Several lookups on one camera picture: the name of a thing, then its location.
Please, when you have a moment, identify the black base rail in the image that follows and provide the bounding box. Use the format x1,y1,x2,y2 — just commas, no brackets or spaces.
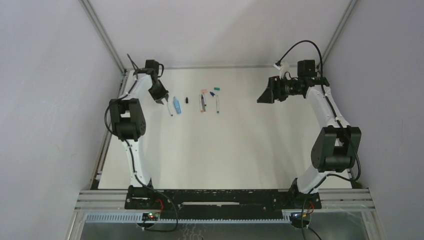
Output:
124,186,322,221

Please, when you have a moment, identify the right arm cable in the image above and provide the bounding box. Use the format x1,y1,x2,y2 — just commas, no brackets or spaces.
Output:
277,40,363,240

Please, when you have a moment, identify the black checkered pen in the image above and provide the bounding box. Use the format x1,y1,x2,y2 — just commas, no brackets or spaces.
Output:
201,94,207,112

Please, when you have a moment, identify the white pen green end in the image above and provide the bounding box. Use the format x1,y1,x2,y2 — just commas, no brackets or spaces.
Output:
215,95,220,114

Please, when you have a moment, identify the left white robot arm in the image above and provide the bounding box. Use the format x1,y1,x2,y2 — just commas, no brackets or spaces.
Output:
104,59,169,193

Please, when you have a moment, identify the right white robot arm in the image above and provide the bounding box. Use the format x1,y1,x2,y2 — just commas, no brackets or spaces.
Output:
257,60,362,196

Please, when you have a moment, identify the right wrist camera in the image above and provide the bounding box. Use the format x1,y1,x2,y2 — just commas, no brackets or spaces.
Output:
273,61,290,78

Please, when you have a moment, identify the white pen blue end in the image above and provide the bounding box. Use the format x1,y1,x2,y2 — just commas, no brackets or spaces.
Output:
166,103,174,117

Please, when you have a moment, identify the light blue correction tape pen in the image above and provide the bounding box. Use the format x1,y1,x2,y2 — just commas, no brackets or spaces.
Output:
173,96,182,115

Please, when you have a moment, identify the white pen orange end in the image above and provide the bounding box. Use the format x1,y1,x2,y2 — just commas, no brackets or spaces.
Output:
199,94,204,113

